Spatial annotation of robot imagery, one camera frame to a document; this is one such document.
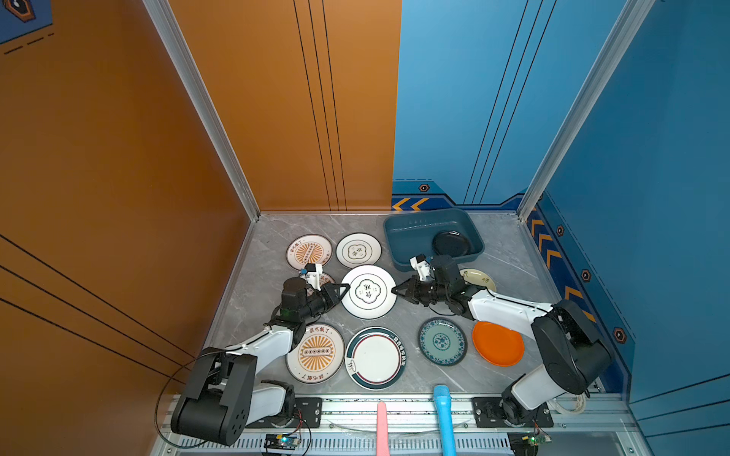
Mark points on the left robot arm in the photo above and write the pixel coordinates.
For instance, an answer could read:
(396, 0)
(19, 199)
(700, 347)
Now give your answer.
(222, 394)

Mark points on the pink handle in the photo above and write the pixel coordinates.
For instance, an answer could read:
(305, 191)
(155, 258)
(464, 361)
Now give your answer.
(382, 433)

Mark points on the white flower plate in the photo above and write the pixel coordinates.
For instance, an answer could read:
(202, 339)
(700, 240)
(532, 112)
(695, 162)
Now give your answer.
(358, 249)
(370, 294)

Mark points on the teal patterned plate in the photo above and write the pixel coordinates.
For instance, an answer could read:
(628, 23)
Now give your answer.
(442, 342)

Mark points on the blue handle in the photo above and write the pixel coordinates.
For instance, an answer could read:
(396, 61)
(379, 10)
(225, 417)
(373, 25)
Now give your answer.
(443, 405)

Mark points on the cream yellow plate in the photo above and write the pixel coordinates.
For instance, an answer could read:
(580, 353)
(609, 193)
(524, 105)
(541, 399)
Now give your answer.
(478, 278)

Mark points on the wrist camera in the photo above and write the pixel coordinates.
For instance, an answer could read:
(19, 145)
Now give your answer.
(312, 275)
(422, 266)

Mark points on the black plate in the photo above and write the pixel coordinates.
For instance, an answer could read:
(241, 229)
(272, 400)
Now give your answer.
(451, 243)

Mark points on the teal plastic bin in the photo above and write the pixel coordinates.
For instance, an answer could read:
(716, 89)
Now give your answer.
(411, 234)

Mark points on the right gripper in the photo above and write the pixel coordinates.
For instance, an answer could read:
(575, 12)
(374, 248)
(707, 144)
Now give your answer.
(412, 292)

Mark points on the white plate green red rim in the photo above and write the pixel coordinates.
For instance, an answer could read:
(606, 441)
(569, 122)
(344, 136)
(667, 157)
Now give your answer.
(375, 358)

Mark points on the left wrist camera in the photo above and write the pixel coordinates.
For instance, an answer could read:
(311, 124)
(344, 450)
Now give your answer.
(312, 275)

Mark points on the large orange sunburst plate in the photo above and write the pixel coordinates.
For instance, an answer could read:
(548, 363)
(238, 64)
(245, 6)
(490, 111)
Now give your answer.
(318, 356)

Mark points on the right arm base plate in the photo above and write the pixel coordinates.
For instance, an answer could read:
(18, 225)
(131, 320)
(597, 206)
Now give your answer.
(494, 412)

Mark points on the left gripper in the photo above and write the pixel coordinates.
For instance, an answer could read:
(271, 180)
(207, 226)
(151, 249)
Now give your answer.
(327, 292)

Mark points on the right circuit board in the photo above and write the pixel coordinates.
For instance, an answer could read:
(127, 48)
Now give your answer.
(528, 444)

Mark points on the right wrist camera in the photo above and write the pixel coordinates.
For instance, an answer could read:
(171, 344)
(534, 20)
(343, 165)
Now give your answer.
(422, 266)

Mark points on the circuit board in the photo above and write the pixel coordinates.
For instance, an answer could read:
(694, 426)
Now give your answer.
(528, 444)
(282, 444)

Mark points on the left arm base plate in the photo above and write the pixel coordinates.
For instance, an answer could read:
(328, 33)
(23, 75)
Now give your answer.
(307, 408)

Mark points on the left circuit board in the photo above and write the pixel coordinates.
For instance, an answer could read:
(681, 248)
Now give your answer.
(282, 444)

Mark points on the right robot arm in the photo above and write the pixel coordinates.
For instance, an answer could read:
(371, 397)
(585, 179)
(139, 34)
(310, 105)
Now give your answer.
(573, 351)

